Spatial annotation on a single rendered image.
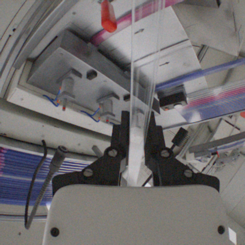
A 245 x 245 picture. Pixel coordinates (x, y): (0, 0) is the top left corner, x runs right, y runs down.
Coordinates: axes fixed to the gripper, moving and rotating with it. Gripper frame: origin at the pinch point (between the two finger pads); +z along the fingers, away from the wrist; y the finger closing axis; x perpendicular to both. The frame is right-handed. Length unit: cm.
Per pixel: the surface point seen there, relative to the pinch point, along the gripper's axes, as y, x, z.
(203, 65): 80, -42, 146
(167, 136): 39, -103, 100
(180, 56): 10.2, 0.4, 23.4
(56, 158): -11.2, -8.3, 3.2
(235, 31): 45, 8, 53
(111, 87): -4.4, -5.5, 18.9
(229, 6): 37, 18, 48
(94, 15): -6.4, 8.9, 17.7
